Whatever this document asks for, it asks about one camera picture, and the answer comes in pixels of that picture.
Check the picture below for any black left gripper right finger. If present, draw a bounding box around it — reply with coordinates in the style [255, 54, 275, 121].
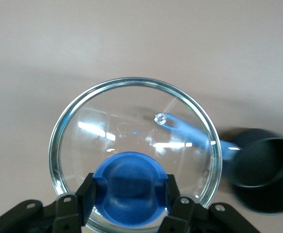
[155, 173, 261, 233]

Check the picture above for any brown table cover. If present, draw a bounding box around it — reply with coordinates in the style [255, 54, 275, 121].
[0, 0, 283, 233]

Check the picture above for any glass lid with blue knob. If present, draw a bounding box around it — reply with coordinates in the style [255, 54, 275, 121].
[48, 77, 223, 233]

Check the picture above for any black pot with blue handle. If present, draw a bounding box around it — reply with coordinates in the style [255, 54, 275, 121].
[153, 112, 283, 216]

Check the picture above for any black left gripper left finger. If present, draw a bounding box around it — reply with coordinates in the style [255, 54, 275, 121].
[0, 172, 99, 233]

